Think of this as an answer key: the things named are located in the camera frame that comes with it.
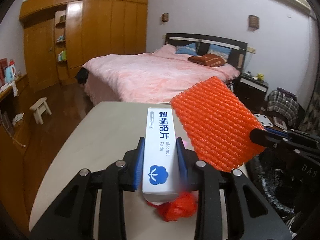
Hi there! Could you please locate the orange foam net sheet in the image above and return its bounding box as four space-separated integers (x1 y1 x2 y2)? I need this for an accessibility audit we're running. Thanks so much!
170 77 265 172

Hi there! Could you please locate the red plastic bag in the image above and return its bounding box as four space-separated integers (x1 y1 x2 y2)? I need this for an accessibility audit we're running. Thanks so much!
146 192 198 222

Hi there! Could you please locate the white alcohol pads box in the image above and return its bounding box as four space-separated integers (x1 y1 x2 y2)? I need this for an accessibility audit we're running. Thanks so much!
142 108 180 203

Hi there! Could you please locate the black-lined trash bin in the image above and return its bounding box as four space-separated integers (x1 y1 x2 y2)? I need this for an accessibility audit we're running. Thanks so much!
245 150 319 239

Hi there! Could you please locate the white bathroom scale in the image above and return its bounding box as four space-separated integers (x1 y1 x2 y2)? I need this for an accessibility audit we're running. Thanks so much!
254 113 273 127

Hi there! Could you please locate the book on floor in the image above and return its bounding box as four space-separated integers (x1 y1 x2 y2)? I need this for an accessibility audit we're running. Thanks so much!
273 116 287 130

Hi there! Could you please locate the plaid cloth on chair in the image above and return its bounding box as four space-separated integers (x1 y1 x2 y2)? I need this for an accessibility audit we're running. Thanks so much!
266 89 299 127

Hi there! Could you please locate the black white nightstand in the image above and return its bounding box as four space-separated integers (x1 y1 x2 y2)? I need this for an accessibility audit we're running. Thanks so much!
234 74 269 112

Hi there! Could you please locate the yellow plush toy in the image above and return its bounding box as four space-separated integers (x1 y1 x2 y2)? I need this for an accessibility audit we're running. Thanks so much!
256 73 264 81

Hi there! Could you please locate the black bed headboard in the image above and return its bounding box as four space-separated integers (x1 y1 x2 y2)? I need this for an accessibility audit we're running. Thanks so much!
164 32 249 73

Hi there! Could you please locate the beige table cloth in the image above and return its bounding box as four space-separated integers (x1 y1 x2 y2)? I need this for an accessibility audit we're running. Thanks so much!
29 102 196 239

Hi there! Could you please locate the brown dotted cushion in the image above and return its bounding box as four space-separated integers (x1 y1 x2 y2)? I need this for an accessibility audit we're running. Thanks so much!
188 54 226 67

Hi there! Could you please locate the right blue patterned pillow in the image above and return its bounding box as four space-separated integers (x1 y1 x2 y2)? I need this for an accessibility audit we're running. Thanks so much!
208 44 232 61

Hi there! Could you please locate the wooden side desk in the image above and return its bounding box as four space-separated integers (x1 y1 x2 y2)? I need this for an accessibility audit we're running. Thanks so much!
1 74 33 164

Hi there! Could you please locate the left blue pillow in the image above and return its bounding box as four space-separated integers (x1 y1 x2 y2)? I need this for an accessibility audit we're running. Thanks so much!
176 42 198 56

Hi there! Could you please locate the white crumpled paper on desk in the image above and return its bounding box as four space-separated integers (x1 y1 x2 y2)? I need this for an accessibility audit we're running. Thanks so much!
12 113 24 126

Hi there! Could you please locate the small white wooden stool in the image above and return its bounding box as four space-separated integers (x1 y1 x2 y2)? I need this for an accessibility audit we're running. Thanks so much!
29 97 52 125

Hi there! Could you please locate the bed with pink cover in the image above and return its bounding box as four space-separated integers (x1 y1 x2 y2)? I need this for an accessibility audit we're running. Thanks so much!
82 44 240 105

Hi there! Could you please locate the black cloth at bed corner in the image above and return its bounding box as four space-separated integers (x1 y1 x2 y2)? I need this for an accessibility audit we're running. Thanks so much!
75 67 89 85

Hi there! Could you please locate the blue electric kettle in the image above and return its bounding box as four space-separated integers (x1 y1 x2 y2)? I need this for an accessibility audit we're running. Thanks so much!
5 64 16 83

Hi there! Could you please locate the wooden wardrobe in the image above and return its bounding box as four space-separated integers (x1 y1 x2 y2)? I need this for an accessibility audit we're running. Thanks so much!
19 0 148 91

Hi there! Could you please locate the right wall lamp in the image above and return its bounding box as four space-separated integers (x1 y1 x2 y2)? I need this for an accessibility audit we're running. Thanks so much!
248 15 259 30

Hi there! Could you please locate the wall lamp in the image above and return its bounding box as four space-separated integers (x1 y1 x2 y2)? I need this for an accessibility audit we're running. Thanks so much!
161 13 169 23
248 15 259 30

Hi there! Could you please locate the left wall lamp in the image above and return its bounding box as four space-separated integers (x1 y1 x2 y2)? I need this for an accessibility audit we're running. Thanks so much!
161 13 169 23

